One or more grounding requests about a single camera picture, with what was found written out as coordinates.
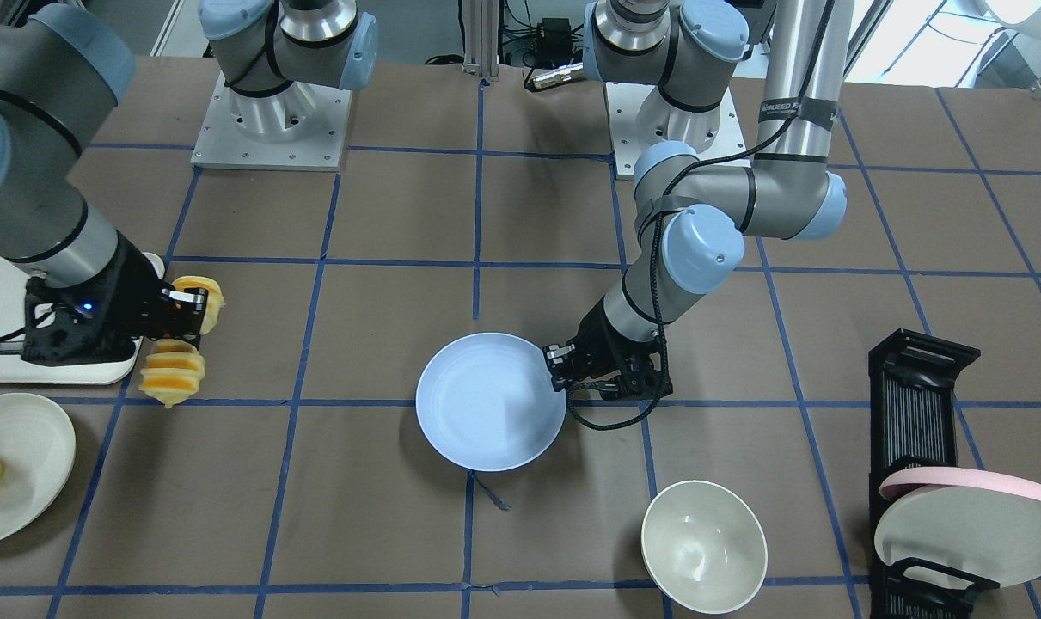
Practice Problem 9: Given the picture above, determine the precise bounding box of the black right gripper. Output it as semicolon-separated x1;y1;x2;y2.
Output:
0;234;209;367

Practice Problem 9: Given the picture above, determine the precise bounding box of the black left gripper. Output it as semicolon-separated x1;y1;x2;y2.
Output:
543;301;672;402

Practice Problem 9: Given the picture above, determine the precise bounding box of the blue plate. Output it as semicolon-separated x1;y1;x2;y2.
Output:
415;333;565;473

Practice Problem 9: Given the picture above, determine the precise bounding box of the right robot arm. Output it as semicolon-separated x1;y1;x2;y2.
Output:
0;1;379;367

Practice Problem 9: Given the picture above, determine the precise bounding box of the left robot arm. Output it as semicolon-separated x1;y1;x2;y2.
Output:
543;1;854;401

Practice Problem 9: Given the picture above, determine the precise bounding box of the cream round plate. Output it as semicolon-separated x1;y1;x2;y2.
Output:
0;393;76;541

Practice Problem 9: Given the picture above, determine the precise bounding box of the pink plate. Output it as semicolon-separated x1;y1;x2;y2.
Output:
878;466;1041;502

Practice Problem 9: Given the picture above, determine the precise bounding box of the cream plate in rack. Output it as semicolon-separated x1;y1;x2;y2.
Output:
873;486;1041;587

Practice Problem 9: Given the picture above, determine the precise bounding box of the cream rectangular tray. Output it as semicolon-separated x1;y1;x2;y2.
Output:
0;249;167;386

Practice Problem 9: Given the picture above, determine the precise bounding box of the cream bowl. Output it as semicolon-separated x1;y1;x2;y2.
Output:
640;481;770;615

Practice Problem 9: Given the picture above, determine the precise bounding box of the black dish rack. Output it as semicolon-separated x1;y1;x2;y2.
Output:
867;328;1000;618

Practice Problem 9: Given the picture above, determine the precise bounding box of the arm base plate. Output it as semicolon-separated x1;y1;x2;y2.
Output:
191;75;354;172
603;83;750;181

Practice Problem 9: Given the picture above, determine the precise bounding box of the aluminium frame post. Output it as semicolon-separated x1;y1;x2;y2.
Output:
458;0;501;83

